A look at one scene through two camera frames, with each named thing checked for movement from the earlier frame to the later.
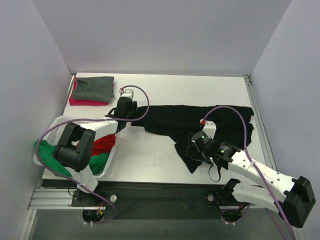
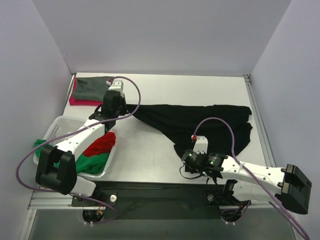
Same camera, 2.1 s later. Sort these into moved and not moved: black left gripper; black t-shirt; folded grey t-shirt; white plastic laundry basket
Moved: black left gripper
Not moved: folded grey t-shirt; black t-shirt; white plastic laundry basket
